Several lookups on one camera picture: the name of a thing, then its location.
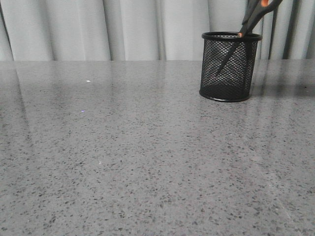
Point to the grey orange handled scissors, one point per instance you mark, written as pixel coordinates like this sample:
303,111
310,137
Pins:
255,11

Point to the grey white curtain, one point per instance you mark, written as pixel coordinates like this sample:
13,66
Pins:
112,29

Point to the black mesh pen bucket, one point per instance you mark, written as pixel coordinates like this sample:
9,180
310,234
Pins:
227,66

